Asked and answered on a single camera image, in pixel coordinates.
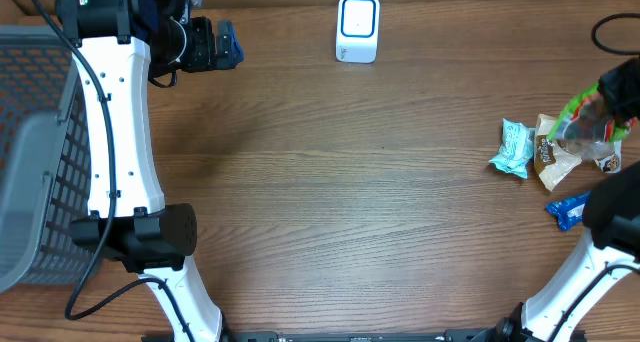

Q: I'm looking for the green snack bag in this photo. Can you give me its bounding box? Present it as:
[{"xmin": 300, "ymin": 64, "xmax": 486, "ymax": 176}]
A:
[{"xmin": 547, "ymin": 82, "xmax": 639, "ymax": 159}]

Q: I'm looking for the beige brown snack bag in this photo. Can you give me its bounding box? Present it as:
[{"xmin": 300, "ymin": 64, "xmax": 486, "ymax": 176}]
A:
[{"xmin": 534, "ymin": 114, "xmax": 622, "ymax": 191}]

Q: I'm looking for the mint green wipes pack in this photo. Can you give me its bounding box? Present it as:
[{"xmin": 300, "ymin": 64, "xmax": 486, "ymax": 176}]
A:
[{"xmin": 489, "ymin": 119, "xmax": 535, "ymax": 179}]

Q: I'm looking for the blue Oreo cookie pack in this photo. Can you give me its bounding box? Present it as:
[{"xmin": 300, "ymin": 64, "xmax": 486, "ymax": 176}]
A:
[{"xmin": 545, "ymin": 192, "xmax": 590, "ymax": 232}]

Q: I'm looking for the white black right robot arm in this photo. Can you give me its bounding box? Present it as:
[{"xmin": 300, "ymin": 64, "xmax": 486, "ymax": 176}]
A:
[{"xmin": 493, "ymin": 58, "xmax": 639, "ymax": 341}]

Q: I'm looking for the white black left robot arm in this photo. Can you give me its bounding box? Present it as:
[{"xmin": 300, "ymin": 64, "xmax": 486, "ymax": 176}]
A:
[{"xmin": 56, "ymin": 0, "xmax": 243, "ymax": 341}]

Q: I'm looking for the grey plastic basket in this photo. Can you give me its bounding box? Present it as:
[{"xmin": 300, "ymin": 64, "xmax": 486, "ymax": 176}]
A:
[{"xmin": 1, "ymin": 25, "xmax": 92, "ymax": 291}]

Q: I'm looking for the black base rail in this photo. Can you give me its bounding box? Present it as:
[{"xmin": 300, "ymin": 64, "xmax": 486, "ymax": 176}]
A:
[{"xmin": 141, "ymin": 326, "xmax": 587, "ymax": 342}]

